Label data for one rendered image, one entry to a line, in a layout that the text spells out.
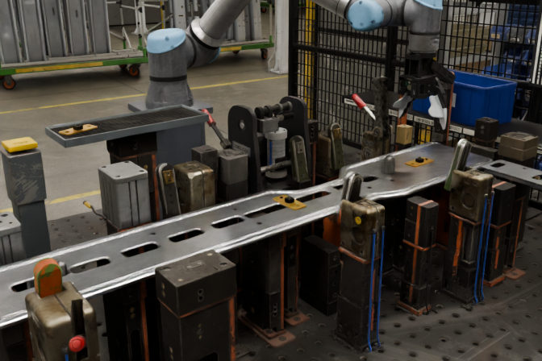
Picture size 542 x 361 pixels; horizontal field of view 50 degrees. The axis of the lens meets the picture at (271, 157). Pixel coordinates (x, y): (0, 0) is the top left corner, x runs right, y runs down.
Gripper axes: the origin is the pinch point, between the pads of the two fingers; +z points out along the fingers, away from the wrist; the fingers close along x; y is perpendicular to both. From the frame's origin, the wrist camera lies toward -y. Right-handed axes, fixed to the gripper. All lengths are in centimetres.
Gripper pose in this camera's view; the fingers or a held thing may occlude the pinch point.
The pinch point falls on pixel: (423, 123)
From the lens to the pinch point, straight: 165.6
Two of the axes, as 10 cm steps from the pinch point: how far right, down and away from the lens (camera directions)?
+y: -8.0, 2.0, -5.7
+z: 0.1, 9.5, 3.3
